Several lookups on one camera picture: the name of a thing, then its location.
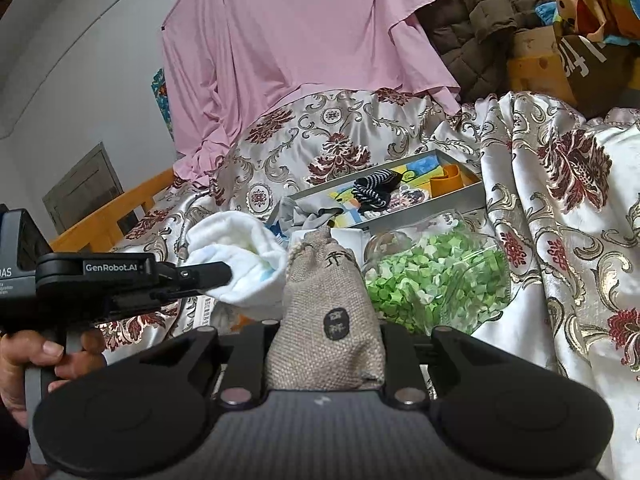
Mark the floral satin blanket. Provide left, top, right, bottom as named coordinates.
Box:
left=95, top=87, right=640, bottom=480

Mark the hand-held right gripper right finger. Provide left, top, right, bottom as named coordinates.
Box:
left=380, top=322, right=483, bottom=407

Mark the brown quilted jacket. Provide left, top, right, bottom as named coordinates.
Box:
left=422, top=0, right=576, bottom=103

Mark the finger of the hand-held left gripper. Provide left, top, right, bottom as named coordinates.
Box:
left=157, top=261, right=234, bottom=290
left=97, top=286, right=213, bottom=322

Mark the wooden bed frame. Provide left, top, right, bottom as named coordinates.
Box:
left=50, top=55, right=576, bottom=253

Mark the blue patterned wall poster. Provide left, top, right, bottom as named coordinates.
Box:
left=151, top=67, right=175, bottom=142

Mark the black and white striped sock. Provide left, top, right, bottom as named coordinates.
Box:
left=351, top=170, right=405, bottom=213

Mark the person's left hand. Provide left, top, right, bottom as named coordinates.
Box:
left=0, top=329, right=107, bottom=428

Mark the brown bag with white print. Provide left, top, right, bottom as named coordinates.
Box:
left=556, top=34, right=638, bottom=118

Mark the white printed cloth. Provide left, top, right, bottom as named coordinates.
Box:
left=186, top=210, right=291, bottom=307

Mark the grey tray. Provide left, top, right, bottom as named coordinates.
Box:
left=285, top=149, right=486, bottom=226

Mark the burlap drawstring pouch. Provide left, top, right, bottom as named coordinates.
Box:
left=264, top=225, right=387, bottom=392

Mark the pink hanging cloth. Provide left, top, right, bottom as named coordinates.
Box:
left=161, top=0, right=462, bottom=188

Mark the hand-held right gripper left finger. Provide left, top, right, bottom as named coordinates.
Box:
left=190, top=320, right=281, bottom=407

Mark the yellow and blue printed cloth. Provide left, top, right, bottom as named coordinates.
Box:
left=325, top=156, right=451, bottom=221

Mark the clear bag of green stars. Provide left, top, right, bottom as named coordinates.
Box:
left=362, top=208, right=512, bottom=336

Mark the cardboard box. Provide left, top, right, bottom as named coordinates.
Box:
left=512, top=25, right=558, bottom=61

